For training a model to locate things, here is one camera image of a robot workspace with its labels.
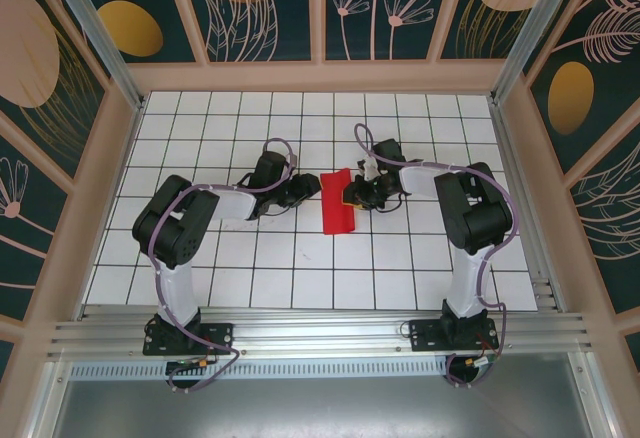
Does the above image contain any slotted grey cable duct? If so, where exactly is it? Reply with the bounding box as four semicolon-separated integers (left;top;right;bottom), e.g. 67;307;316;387
69;360;451;382

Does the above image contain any red cloth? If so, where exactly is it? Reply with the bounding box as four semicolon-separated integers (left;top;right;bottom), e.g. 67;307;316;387
319;168;357;235

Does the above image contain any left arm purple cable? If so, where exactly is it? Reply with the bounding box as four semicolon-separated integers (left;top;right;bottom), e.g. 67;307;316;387
148;136;297;395

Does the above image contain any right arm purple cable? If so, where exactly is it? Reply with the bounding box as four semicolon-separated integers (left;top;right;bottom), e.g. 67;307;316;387
353;122;517;390

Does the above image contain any aluminium front rail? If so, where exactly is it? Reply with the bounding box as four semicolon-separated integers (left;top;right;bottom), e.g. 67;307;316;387
47;305;596;359

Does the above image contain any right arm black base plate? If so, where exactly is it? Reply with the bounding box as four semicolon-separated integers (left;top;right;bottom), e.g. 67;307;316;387
408;317;499;354

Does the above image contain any aluminium corner post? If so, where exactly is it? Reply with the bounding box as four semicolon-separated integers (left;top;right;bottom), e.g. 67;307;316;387
39;0;146;112
489;0;601;104

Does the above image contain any grey metal sheet panel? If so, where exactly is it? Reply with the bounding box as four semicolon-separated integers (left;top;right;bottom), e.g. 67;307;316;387
27;350;619;438

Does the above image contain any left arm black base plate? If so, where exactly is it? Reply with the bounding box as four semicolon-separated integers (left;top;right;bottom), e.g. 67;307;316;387
142;321;235;357

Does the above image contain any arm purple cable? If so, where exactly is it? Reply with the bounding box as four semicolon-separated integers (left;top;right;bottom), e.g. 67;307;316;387
148;136;297;395
353;122;517;390

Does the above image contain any small board with yellow connector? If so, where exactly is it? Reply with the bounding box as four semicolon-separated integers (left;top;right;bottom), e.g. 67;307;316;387
167;356;211;374
462;355;501;372

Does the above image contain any aluminium side rail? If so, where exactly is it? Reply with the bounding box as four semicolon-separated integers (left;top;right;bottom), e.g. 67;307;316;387
489;100;566;314

